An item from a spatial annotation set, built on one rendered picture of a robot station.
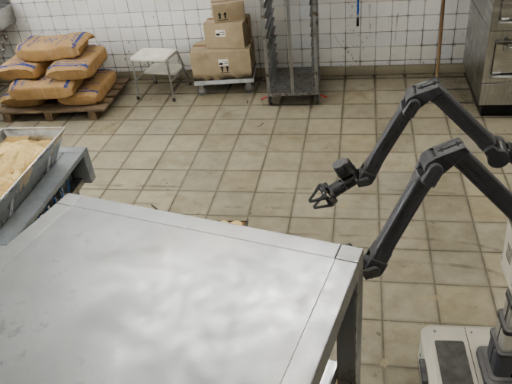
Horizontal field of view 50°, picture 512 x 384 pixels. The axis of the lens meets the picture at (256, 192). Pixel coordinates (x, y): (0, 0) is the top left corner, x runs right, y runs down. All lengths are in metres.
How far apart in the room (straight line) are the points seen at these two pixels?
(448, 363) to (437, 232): 1.29
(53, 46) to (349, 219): 3.40
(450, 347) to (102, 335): 2.18
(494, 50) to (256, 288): 4.41
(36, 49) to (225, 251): 5.22
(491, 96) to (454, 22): 1.08
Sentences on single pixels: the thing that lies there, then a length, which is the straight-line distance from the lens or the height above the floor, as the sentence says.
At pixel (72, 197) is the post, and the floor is 1.82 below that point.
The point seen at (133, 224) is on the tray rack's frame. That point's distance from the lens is 0.82.
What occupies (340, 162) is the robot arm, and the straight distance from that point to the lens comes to 2.19.
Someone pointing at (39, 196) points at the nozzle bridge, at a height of 1.18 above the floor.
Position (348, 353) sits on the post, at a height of 1.64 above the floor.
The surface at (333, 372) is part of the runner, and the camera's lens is 0.86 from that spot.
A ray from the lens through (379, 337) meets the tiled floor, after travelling 3.03.
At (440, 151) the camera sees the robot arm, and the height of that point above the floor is 1.47.
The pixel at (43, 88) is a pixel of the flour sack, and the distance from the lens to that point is 5.72.
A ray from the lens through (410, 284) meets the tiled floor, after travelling 3.33.
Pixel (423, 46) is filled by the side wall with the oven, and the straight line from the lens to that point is 5.90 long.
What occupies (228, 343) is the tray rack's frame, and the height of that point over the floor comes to 1.82.
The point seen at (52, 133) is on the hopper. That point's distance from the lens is 2.43.
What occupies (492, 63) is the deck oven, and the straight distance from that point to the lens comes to 4.96.
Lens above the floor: 2.28
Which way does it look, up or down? 34 degrees down
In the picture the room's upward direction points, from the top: 6 degrees counter-clockwise
